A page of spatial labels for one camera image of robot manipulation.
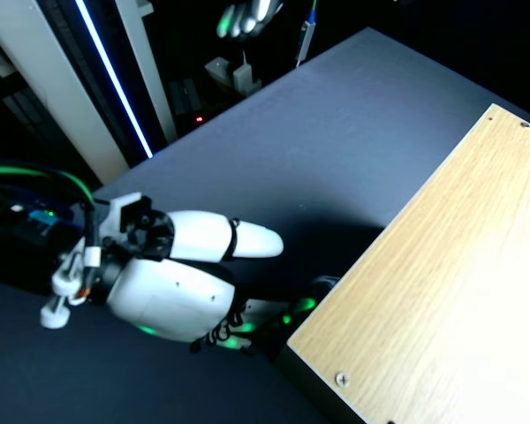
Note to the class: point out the grey box with spike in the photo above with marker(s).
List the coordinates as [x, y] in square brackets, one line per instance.
[243, 75]

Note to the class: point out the black box red light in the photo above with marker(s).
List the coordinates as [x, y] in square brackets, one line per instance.
[185, 99]

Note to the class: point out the white frame post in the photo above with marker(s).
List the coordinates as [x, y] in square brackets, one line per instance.
[48, 75]
[146, 66]

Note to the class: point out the grey table cloth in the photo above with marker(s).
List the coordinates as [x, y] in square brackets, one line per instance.
[291, 154]

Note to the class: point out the grey block bracket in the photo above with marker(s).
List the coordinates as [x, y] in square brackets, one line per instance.
[218, 70]

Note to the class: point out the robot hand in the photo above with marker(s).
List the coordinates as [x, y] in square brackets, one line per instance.
[247, 20]
[172, 296]

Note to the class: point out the wooden cabinet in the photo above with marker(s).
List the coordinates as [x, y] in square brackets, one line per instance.
[424, 287]

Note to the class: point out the blue-white light strip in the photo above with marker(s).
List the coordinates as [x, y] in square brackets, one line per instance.
[115, 79]

